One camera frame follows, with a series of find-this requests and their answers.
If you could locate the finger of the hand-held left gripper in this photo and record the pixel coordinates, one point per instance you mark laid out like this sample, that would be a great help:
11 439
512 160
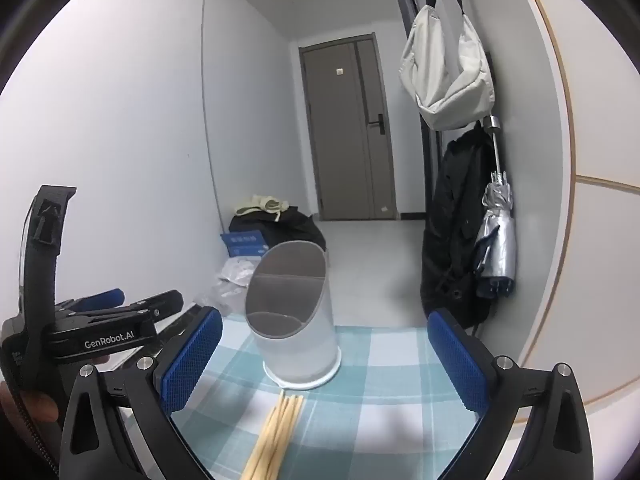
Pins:
160 302
107 297

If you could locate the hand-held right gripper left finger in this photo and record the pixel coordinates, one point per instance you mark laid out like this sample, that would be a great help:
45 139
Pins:
192 360

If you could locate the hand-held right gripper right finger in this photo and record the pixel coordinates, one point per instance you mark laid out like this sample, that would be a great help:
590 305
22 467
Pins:
457 365

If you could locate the white grey utensil holder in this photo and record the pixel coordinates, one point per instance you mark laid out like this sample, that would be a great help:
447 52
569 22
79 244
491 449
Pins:
300 340

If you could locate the bundle of wooden chopsticks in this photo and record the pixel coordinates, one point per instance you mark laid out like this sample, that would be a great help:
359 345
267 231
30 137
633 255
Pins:
272 440

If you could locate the cream shoulder bag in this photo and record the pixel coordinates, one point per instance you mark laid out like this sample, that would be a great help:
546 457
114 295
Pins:
440 75

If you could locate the person's left hand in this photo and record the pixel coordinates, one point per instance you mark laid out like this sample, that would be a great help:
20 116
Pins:
32 405

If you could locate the clear plastic bags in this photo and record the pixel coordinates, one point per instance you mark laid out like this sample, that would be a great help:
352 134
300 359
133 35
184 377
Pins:
235 272

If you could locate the teal plaid tablecloth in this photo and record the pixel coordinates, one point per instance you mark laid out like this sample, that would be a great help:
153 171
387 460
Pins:
380 410

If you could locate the blue cardboard box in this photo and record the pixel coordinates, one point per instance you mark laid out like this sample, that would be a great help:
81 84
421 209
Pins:
245 244

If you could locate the silver folded umbrella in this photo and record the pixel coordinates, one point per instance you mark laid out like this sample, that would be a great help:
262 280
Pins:
497 240

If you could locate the cream yellow cloth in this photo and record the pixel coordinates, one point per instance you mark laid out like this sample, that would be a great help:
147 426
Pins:
260 205

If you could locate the black coat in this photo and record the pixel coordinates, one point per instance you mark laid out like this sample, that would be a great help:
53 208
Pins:
450 220

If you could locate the black backpack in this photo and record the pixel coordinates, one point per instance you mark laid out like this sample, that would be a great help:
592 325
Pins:
295 230

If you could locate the white wardrobe with wood trim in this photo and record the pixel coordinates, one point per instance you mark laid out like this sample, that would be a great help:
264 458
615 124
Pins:
590 260

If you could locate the grey-brown door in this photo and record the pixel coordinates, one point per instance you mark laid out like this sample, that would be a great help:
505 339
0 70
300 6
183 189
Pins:
340 150

